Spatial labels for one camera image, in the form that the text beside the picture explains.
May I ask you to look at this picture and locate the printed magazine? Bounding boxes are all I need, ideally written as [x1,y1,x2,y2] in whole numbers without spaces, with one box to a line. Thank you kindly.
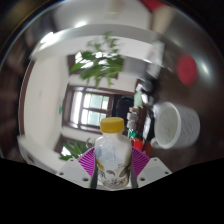
[148,39,166,79]

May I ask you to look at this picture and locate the black chair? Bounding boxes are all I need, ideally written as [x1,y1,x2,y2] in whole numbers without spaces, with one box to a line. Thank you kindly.
[113,95,135,124]

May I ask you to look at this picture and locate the brown tray with white cups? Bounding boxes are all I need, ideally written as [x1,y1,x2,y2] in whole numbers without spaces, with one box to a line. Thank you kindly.
[126,106,146,133]

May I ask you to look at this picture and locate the clear yellow-capped drink bottle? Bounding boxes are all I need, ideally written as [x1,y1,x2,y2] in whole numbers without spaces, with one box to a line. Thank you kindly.
[94,117,133,190]

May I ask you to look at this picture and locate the red carpeted staircase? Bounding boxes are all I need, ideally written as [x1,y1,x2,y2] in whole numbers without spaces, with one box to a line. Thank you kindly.
[139,0,168,13]

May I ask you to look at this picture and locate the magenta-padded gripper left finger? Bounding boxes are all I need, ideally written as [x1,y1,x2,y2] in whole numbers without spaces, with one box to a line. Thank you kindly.
[55,148,99,189]

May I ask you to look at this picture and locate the brown framed window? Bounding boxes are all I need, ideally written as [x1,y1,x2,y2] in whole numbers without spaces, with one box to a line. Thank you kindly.
[67,53,119,80]

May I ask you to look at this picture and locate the white speckled mug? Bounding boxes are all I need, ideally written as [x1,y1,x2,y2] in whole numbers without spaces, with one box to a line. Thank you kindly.
[149,101,201,150]

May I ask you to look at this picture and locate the green cloth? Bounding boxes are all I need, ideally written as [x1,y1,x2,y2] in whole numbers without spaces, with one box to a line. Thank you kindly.
[133,90,144,107]

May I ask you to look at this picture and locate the flat round red coaster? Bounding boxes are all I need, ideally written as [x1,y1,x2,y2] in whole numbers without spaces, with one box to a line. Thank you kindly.
[176,54,198,87]

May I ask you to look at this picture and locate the red container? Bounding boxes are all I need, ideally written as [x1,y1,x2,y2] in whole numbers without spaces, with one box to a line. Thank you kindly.
[129,133,144,153]

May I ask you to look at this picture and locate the brown glazed double door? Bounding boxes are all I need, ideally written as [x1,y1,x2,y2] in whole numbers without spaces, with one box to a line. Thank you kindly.
[63,84,116,134]

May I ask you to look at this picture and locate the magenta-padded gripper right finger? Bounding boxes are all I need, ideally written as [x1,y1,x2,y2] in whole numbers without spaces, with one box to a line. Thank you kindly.
[130,147,173,189]

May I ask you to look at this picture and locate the grey headphones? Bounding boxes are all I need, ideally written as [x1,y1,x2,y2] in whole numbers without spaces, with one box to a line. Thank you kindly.
[139,78,155,94]

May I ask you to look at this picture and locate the potted leafy plant, white pot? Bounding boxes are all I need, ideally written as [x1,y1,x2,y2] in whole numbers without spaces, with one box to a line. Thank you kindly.
[59,138,96,162]
[69,31,125,88]

